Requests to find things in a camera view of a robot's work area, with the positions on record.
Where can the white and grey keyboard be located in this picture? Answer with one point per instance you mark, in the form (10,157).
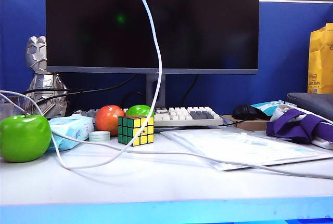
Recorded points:
(182,118)

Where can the green apple without stem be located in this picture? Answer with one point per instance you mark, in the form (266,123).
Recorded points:
(138,110)

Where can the Rubik's cube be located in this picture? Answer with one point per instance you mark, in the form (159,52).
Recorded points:
(127,130)

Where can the orange-red round fruit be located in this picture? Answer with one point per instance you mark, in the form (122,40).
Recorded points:
(108,122)

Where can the light blue tape roll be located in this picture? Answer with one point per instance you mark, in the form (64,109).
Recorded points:
(99,136)

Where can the black computer mouse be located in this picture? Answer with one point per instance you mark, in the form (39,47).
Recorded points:
(245,112)

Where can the black computer monitor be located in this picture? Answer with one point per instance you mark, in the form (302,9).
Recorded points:
(208,26)

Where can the brown cardboard box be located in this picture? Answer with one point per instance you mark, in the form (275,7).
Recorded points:
(251,125)

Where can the document in clear sleeve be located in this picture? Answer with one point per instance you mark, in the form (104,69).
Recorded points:
(247,148)

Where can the light blue printed package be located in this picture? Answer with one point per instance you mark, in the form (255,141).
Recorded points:
(270,104)

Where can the light blue wet wipes pack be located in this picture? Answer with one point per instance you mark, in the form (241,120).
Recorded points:
(67,130)

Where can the white cloth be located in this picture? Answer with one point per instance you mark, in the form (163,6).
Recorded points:
(280,111)

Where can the silver faceted figurine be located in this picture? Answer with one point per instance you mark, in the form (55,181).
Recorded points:
(43,81)

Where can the purple cloth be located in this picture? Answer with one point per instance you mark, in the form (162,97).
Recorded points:
(299,128)

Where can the large green apple with stem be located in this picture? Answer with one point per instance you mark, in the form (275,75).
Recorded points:
(26,138)

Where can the dark grey laptop bag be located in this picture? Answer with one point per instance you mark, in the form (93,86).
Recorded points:
(314,103)

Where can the faceted clear plastic cup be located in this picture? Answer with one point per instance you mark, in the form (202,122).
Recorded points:
(10,107)

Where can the yellow paper bag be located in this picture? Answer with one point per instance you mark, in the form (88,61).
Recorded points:
(322,60)

